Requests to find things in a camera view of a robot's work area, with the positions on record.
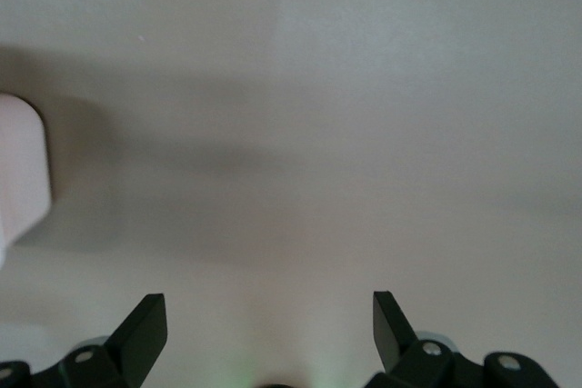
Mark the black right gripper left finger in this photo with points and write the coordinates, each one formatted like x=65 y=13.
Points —
x=136 y=342

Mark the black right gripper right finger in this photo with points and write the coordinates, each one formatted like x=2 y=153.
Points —
x=393 y=342

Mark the pink plastic storage box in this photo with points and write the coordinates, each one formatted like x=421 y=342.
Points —
x=23 y=156

